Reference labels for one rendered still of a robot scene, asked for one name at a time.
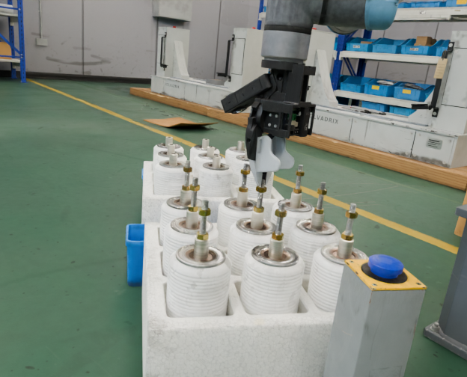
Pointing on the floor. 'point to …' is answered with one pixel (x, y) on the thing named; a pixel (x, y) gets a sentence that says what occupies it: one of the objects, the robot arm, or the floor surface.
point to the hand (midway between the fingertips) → (259, 176)
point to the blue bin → (135, 253)
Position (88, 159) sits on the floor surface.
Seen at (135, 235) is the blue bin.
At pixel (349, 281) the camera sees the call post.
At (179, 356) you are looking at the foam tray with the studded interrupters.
